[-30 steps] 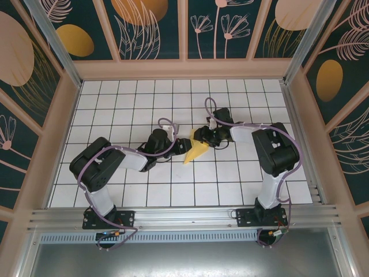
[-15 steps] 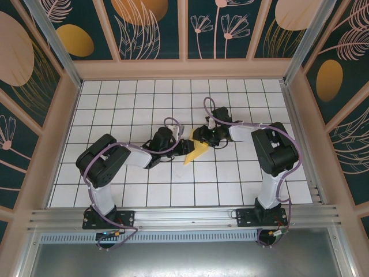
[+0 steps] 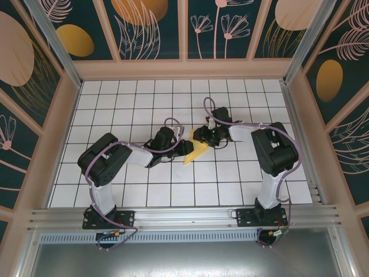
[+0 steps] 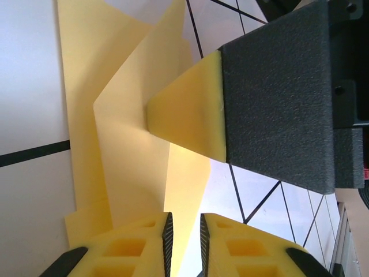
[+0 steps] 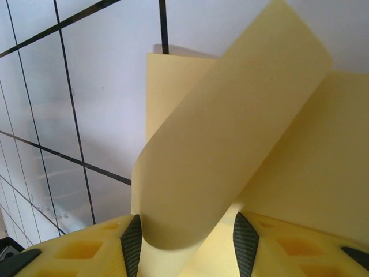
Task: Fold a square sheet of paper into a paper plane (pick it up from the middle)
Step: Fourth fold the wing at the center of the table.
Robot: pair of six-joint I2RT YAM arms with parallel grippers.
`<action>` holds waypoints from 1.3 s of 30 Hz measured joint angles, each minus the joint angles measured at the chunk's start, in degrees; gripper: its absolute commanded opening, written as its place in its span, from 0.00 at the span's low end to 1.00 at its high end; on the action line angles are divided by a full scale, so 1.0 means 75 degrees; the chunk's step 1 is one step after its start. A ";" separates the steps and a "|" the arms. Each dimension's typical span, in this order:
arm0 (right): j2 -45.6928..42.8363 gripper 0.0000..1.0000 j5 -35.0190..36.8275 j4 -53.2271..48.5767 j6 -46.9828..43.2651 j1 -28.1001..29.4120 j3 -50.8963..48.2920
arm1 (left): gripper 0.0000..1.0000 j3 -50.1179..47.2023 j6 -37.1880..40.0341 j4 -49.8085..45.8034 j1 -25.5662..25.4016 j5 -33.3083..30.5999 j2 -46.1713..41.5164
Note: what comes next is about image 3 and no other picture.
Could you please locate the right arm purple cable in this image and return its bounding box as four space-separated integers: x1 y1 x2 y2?
203 97 302 249

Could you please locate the yellow cloth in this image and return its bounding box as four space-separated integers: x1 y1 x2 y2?
183 129 209 167

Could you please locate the aluminium side rail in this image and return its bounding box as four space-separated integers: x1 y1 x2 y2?
280 82 328 206

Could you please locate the slotted grey cable duct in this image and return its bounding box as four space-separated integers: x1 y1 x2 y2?
39 230 262 244

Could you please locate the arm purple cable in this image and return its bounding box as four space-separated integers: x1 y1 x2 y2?
203 97 302 249
85 117 185 252

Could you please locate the aluminium mounting rail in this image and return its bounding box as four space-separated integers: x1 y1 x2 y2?
27 204 343 235

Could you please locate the small circuit board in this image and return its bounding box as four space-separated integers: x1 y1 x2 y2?
268 229 290 239
96 230 125 241

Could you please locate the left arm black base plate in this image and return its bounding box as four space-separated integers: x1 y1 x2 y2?
82 209 136 230

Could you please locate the grey metal sheet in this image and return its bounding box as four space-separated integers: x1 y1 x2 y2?
17 241 357 277

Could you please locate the aluminium frame post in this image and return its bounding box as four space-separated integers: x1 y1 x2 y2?
22 0 84 89
281 0 345 85

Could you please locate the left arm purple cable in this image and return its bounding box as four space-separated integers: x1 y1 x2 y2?
85 117 185 252

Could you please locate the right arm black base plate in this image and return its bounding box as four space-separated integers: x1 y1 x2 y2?
235 208 289 229

